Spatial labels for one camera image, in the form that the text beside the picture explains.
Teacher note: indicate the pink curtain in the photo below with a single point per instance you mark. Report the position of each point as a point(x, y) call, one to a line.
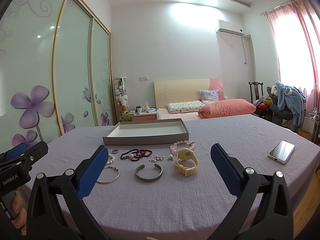
point(295, 29)

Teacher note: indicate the pink white nightstand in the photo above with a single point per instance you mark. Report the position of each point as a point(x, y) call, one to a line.
point(143, 116)

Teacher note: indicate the person's left hand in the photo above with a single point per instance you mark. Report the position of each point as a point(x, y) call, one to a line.
point(21, 219)

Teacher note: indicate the yellow wrist watch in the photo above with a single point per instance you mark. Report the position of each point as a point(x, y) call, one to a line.
point(186, 162)

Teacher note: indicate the sliding wardrobe with flowers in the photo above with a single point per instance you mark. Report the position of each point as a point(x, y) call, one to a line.
point(55, 69)

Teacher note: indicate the blue plush robe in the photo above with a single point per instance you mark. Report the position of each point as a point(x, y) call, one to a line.
point(294, 99)

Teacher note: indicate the clear plush toy tube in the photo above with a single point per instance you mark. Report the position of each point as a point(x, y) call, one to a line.
point(120, 96)

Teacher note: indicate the purple patterned pillow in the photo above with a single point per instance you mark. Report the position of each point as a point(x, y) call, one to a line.
point(209, 96)

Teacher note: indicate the floral white pillow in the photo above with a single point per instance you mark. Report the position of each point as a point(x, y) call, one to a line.
point(184, 107)

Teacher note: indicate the thin silver bangle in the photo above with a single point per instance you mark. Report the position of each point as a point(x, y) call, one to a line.
point(109, 175)

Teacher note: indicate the wall power socket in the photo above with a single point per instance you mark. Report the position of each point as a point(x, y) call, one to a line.
point(143, 78)

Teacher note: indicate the folded salmon quilt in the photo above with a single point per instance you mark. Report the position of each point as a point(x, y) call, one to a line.
point(224, 108)

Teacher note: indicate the pearl earrings cluster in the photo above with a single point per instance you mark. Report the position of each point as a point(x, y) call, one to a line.
point(156, 159)

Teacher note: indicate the grey cardboard tray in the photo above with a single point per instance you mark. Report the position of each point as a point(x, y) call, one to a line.
point(151, 132)

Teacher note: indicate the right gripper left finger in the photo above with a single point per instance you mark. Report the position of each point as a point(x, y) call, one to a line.
point(45, 218)

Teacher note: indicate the yellow green plush toy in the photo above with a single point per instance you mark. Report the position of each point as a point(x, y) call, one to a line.
point(125, 116)

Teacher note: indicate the purple bed cover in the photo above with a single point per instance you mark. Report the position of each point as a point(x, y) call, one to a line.
point(180, 207)

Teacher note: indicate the white air conditioner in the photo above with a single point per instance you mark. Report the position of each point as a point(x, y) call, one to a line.
point(230, 28)

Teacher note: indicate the beige pink headboard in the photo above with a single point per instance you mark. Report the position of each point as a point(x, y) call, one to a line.
point(183, 90)

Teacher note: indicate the pink bed sheet mattress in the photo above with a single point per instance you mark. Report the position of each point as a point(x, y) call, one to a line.
point(162, 114)

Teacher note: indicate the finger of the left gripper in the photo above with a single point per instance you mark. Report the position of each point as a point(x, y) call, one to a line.
point(27, 157)
point(14, 152)

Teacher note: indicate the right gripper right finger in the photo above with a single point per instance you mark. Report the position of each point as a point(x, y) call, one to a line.
point(262, 209)

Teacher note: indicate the white smartphone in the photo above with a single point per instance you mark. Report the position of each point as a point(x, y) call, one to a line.
point(282, 152)

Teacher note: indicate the dark wooden chair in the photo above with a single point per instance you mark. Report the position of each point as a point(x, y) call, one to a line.
point(256, 91)

